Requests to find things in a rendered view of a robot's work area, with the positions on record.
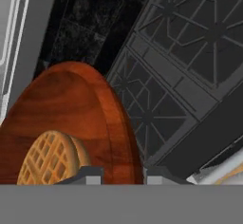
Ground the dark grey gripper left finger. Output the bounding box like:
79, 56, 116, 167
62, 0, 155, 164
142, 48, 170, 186
56, 166, 104, 186

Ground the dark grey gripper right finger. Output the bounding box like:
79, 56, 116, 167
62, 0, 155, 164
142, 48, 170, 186
143, 166, 193, 186

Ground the golden round waffle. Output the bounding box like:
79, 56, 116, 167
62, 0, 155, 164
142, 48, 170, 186
16, 130, 93, 186

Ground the brown wooden bowl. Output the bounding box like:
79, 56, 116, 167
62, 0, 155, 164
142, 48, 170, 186
0, 61, 145, 186

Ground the dark grey hob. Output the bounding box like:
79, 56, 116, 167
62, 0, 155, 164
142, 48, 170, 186
105, 0, 243, 180

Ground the grey fridge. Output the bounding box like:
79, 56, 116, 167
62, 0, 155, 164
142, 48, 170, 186
0, 0, 61, 126

